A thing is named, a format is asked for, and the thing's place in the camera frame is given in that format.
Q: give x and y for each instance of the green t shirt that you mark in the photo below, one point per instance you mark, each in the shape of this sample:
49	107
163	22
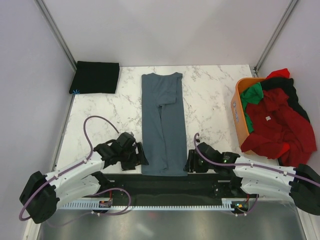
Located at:
252	95

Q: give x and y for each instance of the orange plastic basket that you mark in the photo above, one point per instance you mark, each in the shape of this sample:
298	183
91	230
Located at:
237	109

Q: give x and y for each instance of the folded black t shirt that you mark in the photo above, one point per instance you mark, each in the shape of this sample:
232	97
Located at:
95	78

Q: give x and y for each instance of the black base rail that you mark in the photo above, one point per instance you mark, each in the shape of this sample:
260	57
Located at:
192	190

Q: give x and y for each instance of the red t shirt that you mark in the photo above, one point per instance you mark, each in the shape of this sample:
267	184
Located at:
279	132

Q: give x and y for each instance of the blue-grey t shirt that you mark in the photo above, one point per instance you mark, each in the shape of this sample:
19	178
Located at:
164	137

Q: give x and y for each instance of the black t shirt in basket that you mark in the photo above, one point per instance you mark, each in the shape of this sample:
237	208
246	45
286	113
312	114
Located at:
287	85

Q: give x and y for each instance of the white slotted cable duct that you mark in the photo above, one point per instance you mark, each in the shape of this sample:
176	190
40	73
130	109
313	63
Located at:
226	204

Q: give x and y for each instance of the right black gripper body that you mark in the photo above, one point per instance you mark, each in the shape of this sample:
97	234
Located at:
202	167

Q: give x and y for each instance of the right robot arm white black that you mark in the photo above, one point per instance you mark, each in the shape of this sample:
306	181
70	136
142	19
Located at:
299	185

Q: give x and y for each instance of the right aluminium frame post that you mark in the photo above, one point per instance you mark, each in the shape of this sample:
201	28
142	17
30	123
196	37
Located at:
274	36

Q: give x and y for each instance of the aluminium frame post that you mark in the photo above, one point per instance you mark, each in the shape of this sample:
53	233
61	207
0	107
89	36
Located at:
274	36
56	32

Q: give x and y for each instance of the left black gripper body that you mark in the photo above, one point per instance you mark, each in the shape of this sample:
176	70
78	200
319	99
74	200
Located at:
128	158

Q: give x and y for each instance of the left aluminium frame post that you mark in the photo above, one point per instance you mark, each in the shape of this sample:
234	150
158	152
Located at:
56	32

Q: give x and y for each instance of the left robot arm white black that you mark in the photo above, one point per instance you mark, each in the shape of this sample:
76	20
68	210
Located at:
43	194

